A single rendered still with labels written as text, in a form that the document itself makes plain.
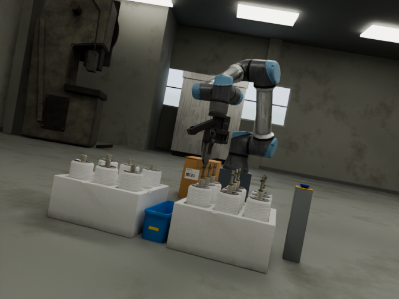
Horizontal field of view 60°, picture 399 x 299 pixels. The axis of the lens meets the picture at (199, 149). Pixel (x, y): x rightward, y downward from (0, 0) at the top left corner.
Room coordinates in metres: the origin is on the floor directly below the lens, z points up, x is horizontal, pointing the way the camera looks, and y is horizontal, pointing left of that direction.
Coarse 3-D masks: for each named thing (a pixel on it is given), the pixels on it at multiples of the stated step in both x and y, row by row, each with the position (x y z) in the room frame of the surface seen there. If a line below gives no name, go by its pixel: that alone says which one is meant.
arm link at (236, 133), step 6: (234, 132) 1.99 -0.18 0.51; (240, 132) 1.96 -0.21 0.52; (246, 132) 1.97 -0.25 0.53; (234, 138) 1.98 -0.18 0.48; (240, 138) 1.96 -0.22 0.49; (246, 138) 1.95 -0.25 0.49; (234, 144) 1.98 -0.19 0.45; (240, 144) 1.96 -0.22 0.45; (246, 144) 1.94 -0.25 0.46; (234, 150) 1.97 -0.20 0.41; (240, 150) 1.96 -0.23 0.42; (246, 150) 1.95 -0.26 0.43
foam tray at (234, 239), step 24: (192, 216) 1.31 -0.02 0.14; (216, 216) 1.29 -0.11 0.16; (240, 216) 1.30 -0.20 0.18; (168, 240) 1.33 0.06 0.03; (192, 240) 1.31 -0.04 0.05; (216, 240) 1.29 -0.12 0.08; (240, 240) 1.27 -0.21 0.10; (264, 240) 1.25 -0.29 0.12; (240, 264) 1.27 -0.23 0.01; (264, 264) 1.25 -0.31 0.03
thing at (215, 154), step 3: (207, 144) 1.37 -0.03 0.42; (207, 147) 1.36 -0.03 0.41; (213, 147) 1.37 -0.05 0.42; (207, 150) 1.36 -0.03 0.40; (213, 150) 1.37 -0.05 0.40; (207, 153) 1.36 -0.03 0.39; (213, 153) 1.37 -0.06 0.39; (216, 153) 1.38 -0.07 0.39; (219, 153) 1.38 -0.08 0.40; (207, 156) 1.36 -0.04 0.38; (210, 156) 1.37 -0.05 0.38; (213, 156) 1.37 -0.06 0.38; (216, 156) 1.38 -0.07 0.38; (219, 156) 1.38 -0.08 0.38; (204, 159) 1.37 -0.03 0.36; (207, 159) 1.36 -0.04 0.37; (204, 162) 1.37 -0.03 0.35; (207, 162) 1.37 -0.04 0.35
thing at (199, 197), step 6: (192, 186) 1.36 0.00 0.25; (192, 192) 1.35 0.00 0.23; (198, 192) 1.34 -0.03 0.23; (204, 192) 1.35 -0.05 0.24; (210, 192) 1.37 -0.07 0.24; (186, 198) 1.38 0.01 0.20; (192, 198) 1.35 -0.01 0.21; (198, 198) 1.34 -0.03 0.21; (204, 198) 1.35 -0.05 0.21; (210, 198) 1.38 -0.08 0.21; (192, 204) 1.35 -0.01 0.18; (198, 204) 1.34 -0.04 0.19; (204, 204) 1.35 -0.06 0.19
